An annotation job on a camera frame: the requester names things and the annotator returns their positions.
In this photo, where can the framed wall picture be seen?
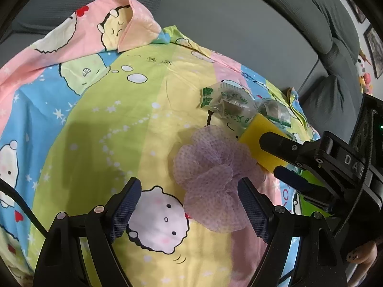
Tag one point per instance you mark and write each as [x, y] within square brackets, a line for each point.
[359, 9]
[375, 50]

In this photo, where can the pastel cartoon printed blanket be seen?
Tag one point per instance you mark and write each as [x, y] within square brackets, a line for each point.
[119, 119]

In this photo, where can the yellow sponge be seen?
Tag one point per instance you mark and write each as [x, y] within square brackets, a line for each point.
[254, 134]

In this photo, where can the grey sofa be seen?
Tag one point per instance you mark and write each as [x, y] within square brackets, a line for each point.
[224, 12]

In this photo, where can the plush toys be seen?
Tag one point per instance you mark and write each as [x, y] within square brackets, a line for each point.
[365, 71]

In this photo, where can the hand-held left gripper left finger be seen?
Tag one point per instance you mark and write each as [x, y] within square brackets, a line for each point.
[124, 209]

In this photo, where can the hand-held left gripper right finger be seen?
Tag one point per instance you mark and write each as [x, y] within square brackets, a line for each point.
[252, 209]

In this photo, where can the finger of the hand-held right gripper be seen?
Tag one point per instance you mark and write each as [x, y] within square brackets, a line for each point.
[293, 179]
[278, 143]

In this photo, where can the grey sofa cushion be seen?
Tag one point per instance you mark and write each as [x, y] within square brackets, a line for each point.
[332, 104]
[329, 15]

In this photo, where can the clear green-printed plastic bag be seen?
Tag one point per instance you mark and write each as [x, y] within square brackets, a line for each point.
[272, 110]
[230, 104]

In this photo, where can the purple mesh bath pouf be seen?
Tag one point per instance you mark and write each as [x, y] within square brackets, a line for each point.
[206, 167]

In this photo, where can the person's right hand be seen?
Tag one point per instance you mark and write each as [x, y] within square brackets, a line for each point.
[362, 255]

